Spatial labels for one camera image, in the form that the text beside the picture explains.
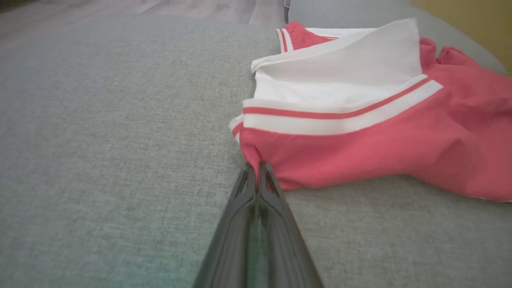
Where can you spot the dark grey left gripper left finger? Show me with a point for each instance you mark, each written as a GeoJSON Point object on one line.
{"type": "Point", "coordinates": [234, 240]}

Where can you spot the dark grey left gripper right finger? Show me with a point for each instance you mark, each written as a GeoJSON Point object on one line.
{"type": "Point", "coordinates": [280, 248]}

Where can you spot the red and white shirt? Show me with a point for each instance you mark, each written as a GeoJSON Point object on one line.
{"type": "Point", "coordinates": [360, 152]}

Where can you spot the wide yellow sofa backrest cushion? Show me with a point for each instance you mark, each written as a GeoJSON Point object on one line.
{"type": "Point", "coordinates": [480, 24]}

